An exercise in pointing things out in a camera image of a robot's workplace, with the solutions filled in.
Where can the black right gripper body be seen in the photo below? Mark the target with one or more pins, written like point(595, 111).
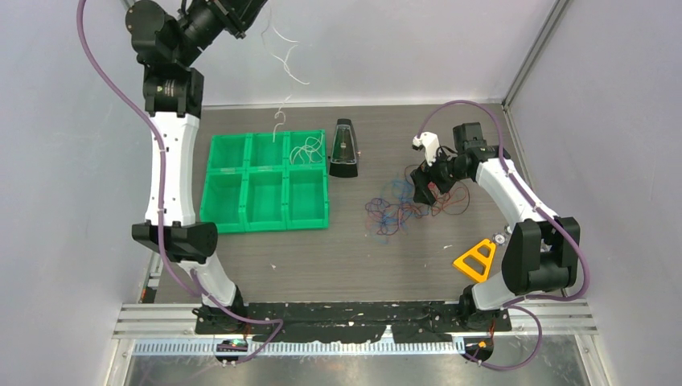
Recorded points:
point(444, 167)

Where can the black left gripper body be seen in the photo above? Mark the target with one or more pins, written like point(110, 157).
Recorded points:
point(206, 18)

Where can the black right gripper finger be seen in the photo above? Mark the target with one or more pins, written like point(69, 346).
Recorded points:
point(422, 193)
point(445, 185)

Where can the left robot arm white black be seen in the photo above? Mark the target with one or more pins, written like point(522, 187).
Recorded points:
point(170, 227)

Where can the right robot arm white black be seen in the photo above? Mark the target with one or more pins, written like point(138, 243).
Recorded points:
point(540, 256)

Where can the small round silver part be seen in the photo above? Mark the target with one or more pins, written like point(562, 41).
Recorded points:
point(499, 238)

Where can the black metronome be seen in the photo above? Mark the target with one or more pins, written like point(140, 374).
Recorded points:
point(344, 151)

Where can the yellow triangle block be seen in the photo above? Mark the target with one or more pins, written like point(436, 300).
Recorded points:
point(477, 261)

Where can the green bin back right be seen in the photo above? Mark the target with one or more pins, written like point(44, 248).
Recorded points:
point(307, 148)

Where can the green bin back left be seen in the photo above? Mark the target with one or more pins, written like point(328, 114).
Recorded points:
point(229, 152)

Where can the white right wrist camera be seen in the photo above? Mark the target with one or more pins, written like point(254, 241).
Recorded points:
point(429, 143)

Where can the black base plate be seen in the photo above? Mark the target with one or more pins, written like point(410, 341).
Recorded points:
point(349, 322)

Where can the aluminium rail front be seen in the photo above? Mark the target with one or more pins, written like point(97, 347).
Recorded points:
point(169, 330)

